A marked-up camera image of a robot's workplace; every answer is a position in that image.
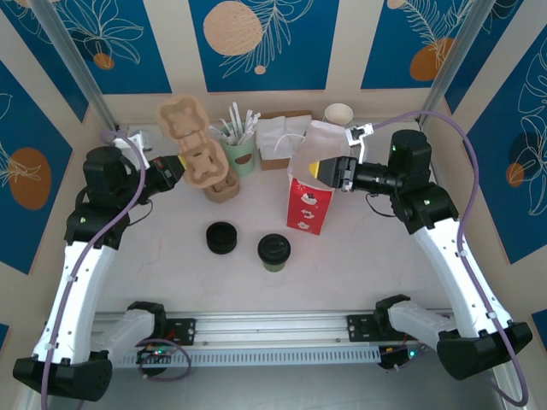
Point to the black mounting plate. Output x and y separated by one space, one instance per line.
359 326
184 331

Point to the red white paper bag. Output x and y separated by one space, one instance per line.
307 205

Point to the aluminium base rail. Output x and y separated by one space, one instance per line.
273 326

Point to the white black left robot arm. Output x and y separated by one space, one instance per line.
81 307

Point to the white wrapped straw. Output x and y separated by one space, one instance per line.
248 121
256 121
214 129
234 117

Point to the aluminium frame post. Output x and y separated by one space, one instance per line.
79 64
459 64

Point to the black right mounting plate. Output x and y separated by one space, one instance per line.
359 326

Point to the stack of white napkins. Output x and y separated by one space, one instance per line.
273 136

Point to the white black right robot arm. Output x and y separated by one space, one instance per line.
444 277

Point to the stack of black cup lids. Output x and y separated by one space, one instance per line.
221 239

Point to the mint green straw holder cup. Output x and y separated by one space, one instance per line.
241 158

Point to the brown cardboard napkin box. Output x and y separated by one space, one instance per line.
273 164

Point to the brown pulp cup carrier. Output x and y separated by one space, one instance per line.
188 124

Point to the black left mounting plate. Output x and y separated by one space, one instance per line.
184 331

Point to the black coffee cup lid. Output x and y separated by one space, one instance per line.
274 247

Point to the stack of paper cups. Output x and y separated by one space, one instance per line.
338 114

